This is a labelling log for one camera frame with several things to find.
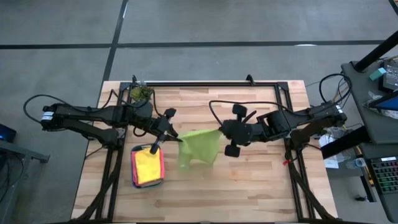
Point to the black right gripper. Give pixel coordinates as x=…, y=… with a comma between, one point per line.
x=237, y=130

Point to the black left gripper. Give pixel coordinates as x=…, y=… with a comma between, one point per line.
x=160, y=123

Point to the lime green microfiber towel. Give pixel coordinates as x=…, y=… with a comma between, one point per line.
x=200, y=146

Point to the yellow microfiber towel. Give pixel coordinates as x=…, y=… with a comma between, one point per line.
x=147, y=165

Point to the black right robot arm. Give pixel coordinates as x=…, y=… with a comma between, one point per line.
x=298, y=119

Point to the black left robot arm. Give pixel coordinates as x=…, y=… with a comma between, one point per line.
x=93, y=115

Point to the teal plastic bin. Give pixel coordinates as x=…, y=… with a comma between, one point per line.
x=146, y=187

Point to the small potted plant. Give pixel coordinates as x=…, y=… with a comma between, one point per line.
x=141, y=91

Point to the white papers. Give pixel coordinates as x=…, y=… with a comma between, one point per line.
x=331, y=161

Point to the clear water bottle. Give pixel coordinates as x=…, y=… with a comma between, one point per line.
x=357, y=163

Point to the black side desk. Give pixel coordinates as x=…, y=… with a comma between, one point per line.
x=360, y=102

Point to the grey metal stand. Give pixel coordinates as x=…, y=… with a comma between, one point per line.
x=18, y=151

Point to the small teal box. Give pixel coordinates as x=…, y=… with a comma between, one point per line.
x=377, y=74

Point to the black device with blue light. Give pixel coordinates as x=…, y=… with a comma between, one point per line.
x=6, y=133

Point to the backlit black keyboard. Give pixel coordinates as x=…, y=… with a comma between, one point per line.
x=387, y=174

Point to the black slanted pole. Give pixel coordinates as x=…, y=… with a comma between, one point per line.
x=377, y=51

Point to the black tablet device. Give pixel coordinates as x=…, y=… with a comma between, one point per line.
x=391, y=76

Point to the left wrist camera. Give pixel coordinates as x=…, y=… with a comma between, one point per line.
x=155, y=147

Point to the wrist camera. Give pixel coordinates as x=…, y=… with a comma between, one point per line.
x=155, y=147
x=232, y=151

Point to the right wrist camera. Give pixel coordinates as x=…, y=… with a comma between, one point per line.
x=232, y=151

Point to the black aluminium table frame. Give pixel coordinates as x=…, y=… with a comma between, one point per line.
x=202, y=84

